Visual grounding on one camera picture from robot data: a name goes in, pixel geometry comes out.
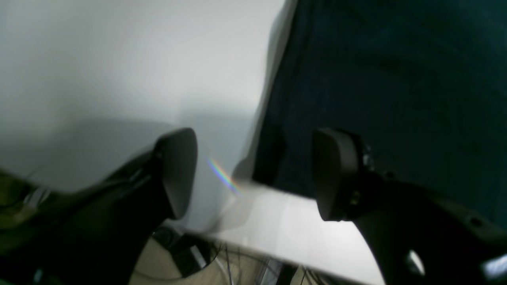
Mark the black T-shirt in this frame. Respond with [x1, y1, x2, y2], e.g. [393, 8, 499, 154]
[252, 0, 507, 228]

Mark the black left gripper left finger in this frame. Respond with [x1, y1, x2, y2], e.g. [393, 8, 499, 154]
[1, 128, 198, 285]

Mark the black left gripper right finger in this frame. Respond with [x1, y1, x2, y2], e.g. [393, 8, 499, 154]
[312, 128, 507, 285]

